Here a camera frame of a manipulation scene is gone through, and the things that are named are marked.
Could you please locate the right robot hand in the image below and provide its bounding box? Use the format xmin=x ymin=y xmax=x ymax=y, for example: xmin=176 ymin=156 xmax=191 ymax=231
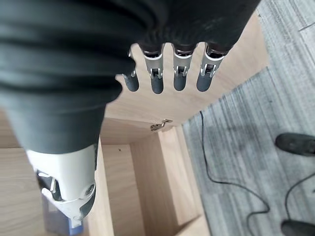
xmin=0 ymin=0 xmax=262 ymax=227

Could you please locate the wooden cabinet door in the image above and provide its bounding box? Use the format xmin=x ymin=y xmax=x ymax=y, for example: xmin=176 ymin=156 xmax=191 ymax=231
xmin=104 ymin=12 xmax=271 ymax=129

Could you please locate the wooden office cabinet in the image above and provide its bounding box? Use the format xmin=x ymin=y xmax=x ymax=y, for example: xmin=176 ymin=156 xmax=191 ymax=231
xmin=0 ymin=108 xmax=210 ymax=236

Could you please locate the silver door hinge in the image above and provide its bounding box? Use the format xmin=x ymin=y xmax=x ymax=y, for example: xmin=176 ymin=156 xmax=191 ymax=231
xmin=150 ymin=118 xmax=173 ymax=132

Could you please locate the dark robot foot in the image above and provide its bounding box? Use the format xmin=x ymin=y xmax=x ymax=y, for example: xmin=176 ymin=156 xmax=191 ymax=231
xmin=281 ymin=219 xmax=315 ymax=236
xmin=275 ymin=132 xmax=315 ymax=157

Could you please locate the thin black floor cable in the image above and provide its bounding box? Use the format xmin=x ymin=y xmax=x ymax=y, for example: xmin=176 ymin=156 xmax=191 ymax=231
xmin=285 ymin=176 xmax=315 ymax=221
xmin=199 ymin=110 xmax=271 ymax=236

